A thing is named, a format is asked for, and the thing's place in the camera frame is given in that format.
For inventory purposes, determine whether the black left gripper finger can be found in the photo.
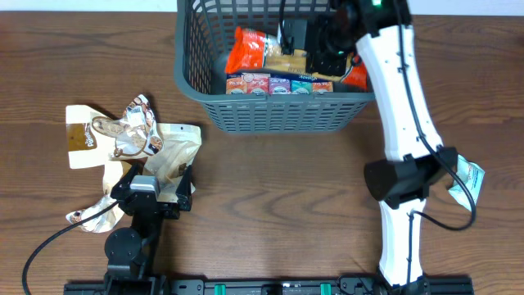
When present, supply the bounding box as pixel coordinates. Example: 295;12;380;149
176;166;192;211
111;164;138;196

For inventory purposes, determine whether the orange pasta bag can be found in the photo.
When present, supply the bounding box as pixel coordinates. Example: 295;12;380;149
224;27;368;90

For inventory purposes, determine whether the brown white bottom snack bag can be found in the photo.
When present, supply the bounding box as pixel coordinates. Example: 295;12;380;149
65;161;131;234

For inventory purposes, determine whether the clear cookie snack bag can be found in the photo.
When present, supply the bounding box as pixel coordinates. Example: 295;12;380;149
91;94;164;158

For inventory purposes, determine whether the beige pantry snack pouch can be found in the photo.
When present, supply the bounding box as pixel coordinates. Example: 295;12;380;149
65;105;123;169

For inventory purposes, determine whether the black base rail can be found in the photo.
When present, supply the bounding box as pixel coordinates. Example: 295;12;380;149
63;275;475;295

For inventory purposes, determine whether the multicolour tissue pack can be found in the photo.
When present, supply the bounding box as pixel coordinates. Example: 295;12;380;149
226;73;334;95

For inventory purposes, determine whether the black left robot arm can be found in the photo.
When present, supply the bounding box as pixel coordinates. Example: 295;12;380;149
103;164;180;295

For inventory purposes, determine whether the grey plastic basket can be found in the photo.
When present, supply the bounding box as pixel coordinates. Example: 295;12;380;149
174;0;373;134

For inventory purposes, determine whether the beige crumpled snack pouch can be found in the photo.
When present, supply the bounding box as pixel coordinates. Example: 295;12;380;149
144;123;202;203

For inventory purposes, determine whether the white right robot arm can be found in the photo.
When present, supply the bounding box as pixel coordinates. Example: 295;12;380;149
174;0;473;294

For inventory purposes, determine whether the white teal small packet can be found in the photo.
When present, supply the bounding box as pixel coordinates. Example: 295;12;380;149
448;155;485;211

